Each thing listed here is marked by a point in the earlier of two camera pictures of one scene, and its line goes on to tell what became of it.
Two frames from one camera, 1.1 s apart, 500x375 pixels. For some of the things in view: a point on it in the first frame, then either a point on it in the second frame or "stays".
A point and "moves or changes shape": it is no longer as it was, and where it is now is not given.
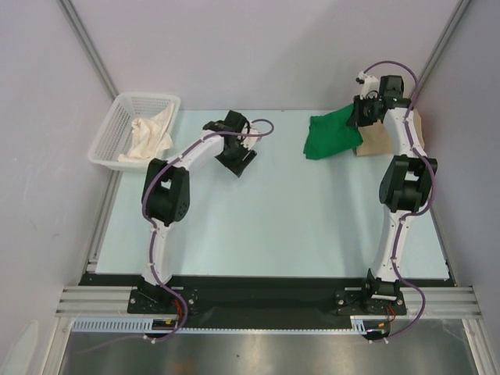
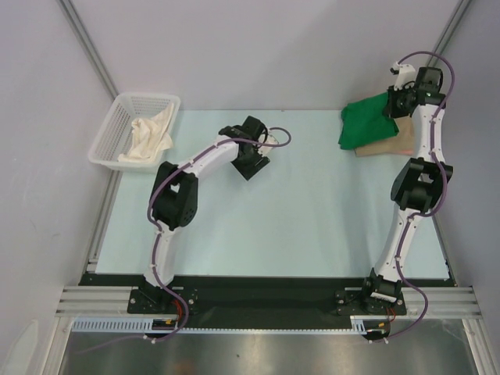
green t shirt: [330, 133] moves or changes shape
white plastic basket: [137, 129] stays
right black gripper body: [356, 112] -> [393, 101]
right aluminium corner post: [456, 18] stays
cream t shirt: [149, 137] stays
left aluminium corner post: [86, 41] stays
